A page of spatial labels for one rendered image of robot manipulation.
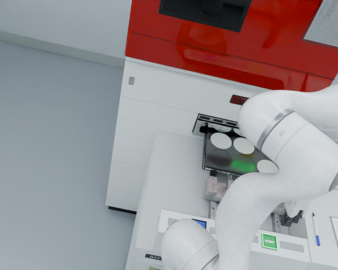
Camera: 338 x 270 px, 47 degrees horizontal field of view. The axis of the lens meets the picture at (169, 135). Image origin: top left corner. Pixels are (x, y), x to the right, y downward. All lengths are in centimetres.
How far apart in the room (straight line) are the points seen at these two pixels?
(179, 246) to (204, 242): 6
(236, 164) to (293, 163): 101
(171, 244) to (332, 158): 44
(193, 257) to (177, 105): 94
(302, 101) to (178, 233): 42
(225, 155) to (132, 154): 53
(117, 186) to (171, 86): 81
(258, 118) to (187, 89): 96
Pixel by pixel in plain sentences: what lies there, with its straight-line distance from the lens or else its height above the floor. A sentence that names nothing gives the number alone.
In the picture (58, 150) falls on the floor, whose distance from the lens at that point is 280.
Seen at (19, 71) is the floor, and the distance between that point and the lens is 343.
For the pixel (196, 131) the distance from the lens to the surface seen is 183.
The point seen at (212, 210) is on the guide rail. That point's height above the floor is 85.
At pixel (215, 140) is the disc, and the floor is 90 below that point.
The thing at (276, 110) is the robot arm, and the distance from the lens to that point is 75.
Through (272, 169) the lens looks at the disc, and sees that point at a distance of 178.
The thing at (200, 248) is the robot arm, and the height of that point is 133.
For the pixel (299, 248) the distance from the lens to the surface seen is 153.
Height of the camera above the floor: 213
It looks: 45 degrees down
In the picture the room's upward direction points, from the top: 16 degrees clockwise
